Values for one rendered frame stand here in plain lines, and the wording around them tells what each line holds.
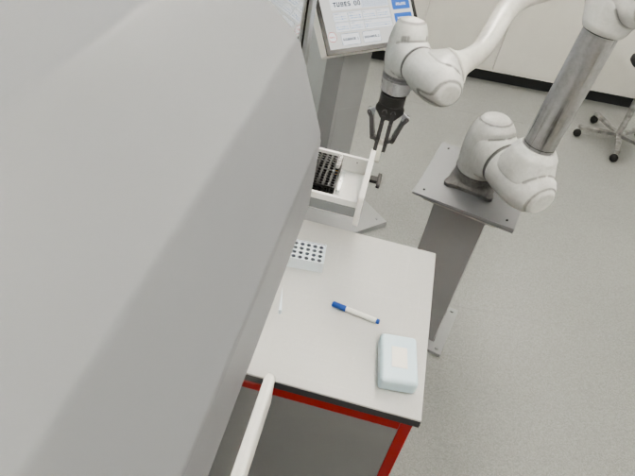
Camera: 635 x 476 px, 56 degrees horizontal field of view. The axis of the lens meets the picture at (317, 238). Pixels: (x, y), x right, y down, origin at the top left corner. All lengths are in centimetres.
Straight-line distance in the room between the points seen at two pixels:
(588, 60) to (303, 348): 110
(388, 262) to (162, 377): 140
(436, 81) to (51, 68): 114
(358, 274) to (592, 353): 154
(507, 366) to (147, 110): 237
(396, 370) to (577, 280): 199
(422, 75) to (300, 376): 80
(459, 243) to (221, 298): 180
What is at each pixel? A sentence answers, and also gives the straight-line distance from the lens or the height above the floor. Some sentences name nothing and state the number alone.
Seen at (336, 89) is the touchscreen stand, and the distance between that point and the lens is 275.
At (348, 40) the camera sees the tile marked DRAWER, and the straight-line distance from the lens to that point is 254.
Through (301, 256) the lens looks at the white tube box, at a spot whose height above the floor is 79.
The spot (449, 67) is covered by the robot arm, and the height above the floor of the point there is 137.
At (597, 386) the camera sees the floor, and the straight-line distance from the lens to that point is 289.
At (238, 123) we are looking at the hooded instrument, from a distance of 61.
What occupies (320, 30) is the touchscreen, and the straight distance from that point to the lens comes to 249.
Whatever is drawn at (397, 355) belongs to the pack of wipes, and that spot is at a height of 81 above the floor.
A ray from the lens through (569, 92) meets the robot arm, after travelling 187.
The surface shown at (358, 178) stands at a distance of 199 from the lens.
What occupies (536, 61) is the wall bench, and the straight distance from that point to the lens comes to 502.
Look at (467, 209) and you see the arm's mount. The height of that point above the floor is 78.
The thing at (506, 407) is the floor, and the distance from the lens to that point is 261.
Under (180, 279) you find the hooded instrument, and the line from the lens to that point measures 49.
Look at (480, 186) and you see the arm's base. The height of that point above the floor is 82.
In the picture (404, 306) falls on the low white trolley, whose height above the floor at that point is 76.
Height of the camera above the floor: 196
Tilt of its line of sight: 41 degrees down
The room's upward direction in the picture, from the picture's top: 12 degrees clockwise
